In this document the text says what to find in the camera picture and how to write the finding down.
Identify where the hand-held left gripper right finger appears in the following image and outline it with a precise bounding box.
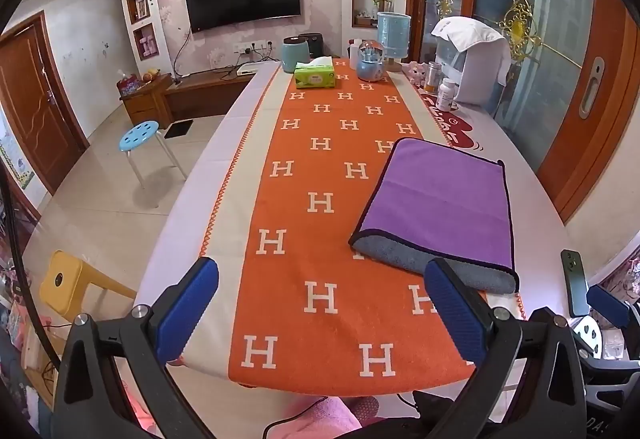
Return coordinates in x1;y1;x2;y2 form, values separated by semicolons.
424;257;587;439

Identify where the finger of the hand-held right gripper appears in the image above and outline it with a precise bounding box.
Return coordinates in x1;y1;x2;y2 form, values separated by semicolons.
586;285;632;330

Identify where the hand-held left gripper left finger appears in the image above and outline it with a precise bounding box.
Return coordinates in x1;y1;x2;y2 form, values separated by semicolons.
52;257;221;439

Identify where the purple grey towel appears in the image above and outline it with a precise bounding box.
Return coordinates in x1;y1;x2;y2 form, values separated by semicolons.
348;137;520;295

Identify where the dark green smartphone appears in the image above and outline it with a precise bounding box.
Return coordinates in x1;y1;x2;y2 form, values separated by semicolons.
560;249;590;318

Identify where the yellow plastic stool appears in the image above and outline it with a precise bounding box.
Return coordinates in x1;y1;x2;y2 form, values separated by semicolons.
39;249;139;321

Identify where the white red-print table cover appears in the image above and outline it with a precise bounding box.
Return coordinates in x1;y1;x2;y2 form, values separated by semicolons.
134;61;576;425

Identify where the person's pink clothing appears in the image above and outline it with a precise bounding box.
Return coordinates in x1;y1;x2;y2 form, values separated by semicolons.
272;395;382;439

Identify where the black floor mat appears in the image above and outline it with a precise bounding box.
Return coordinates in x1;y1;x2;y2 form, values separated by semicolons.
164;120;195;139

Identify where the blue round stool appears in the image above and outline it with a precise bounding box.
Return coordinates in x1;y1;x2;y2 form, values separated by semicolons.
118;120;189;190

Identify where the orange letter-print table runner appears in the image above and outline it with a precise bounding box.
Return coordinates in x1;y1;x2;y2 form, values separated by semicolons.
180;56;527;391

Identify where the small wooden cabinet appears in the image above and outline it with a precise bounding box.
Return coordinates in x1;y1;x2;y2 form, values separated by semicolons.
119;73;174;130

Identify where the low wooden television cabinet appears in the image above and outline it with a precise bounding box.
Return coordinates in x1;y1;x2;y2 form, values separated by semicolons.
165;63;273;120

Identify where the white medicine bottle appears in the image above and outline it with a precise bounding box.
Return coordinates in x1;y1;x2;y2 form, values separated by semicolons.
435;78;457;111

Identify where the red snack pack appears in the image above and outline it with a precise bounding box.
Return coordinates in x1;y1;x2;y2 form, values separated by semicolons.
117;71;142;96

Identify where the glass jar with lid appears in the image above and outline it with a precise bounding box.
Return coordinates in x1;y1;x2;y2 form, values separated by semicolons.
424;62;444;92

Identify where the white water dispenser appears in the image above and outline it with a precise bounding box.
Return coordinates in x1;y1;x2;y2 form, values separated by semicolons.
433;36;514;108

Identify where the pink toy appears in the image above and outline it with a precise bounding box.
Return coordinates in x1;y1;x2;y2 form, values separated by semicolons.
402;61;429;88

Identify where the white set-top box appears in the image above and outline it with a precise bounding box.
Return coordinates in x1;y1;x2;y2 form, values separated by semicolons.
236;62;279;78

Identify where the brown wooden door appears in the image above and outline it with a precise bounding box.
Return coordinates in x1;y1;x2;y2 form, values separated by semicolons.
0;11;91;196

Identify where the blue round jar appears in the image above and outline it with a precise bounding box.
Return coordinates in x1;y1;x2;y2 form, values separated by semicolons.
356;41;389;82

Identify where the green tissue box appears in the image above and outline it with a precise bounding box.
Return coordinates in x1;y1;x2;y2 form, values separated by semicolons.
294;57;337;90

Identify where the white power strip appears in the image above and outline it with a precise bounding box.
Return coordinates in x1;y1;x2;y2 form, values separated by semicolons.
233;40;274;56

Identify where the glass sliding door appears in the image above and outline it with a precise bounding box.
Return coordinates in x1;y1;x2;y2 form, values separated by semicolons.
406;0;640;224

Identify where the teal round jar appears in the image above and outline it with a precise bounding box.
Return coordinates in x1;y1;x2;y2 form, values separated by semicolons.
281;37;307;73

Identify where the white cloth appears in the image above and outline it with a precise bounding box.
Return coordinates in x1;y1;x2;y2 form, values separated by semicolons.
431;16;507;54

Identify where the light blue cylinder container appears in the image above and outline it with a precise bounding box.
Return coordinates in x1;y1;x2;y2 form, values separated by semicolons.
376;12;411;72

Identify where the black countertop appliance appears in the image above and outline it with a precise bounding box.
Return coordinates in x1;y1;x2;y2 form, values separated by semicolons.
299;33;326;60

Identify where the gold hanging ornament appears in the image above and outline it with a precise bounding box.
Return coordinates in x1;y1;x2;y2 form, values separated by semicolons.
496;0;544;48

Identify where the black cable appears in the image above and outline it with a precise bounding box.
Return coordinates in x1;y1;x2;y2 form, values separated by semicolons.
0;164;66;372

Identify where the silver door handle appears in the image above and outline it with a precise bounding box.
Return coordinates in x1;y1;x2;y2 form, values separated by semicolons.
578;57;605;120

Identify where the wall poster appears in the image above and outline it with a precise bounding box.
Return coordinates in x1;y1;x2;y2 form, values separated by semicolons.
0;111;37;190

